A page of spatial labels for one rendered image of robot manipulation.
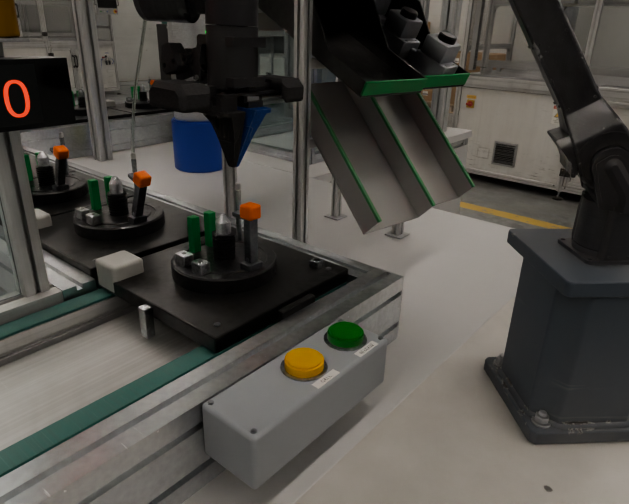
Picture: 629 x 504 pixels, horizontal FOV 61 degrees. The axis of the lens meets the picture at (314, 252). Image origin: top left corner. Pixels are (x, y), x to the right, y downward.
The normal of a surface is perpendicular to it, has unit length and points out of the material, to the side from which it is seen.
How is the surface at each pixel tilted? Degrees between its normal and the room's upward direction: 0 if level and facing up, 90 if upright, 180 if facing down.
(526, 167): 90
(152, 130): 90
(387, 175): 45
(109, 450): 0
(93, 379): 0
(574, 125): 65
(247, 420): 0
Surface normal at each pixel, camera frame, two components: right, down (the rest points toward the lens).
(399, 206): 0.47, -0.43
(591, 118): -0.46, -0.09
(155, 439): 0.77, 0.27
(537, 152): -0.66, 0.28
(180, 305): 0.03, -0.92
